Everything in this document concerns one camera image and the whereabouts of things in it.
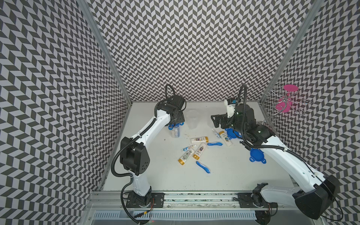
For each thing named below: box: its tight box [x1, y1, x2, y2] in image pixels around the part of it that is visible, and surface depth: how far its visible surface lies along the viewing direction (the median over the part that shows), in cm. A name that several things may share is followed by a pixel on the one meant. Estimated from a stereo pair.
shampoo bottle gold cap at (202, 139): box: [190, 136, 209, 143], surface depth 96 cm
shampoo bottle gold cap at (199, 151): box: [192, 142, 208, 161], surface depth 91 cm
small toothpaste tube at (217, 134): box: [211, 127, 222, 139], surface depth 100 cm
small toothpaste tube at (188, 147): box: [181, 144, 197, 152], surface depth 93 cm
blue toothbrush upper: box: [207, 142, 224, 146], surface depth 96 cm
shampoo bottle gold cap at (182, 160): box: [178, 148, 195, 166], surface depth 88 cm
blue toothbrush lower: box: [195, 160, 211, 174], surface depth 86 cm
